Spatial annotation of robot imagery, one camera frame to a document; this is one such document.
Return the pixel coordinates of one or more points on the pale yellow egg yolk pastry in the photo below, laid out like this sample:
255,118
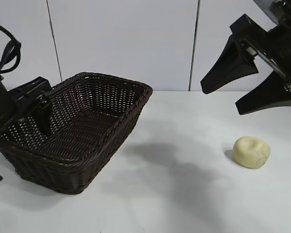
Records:
251,153

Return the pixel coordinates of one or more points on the dark brown woven basket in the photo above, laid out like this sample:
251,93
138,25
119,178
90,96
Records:
87,136

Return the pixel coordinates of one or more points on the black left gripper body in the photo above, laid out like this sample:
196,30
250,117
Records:
26,97

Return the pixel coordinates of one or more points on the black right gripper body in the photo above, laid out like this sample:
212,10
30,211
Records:
281,48

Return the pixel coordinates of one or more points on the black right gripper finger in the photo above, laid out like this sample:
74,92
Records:
230,70
269,97

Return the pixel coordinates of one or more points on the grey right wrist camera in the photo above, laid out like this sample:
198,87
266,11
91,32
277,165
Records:
266,9

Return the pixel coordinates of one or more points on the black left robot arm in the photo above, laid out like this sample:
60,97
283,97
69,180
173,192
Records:
0,104

